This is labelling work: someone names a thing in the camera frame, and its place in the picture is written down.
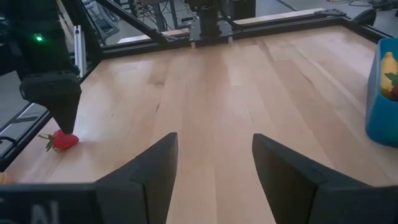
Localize silver bracket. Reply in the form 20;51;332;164
73;24;87;78

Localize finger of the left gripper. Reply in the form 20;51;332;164
19;70;83;135

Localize black aluminium table frame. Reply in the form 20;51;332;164
0;0;392;172

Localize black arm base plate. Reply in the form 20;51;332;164
188;20;234;43

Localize blue plastic tupperware container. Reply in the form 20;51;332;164
365;37;398;148

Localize toy strawberry with big leaves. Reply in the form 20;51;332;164
37;129;80;152

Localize toy strawberry small leaves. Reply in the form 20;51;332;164
384;72;398;100

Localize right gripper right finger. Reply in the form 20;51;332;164
252;133;398;224

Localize yellow toy banana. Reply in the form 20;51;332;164
381;52;398;94

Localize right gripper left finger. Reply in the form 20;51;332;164
94;132;179;224

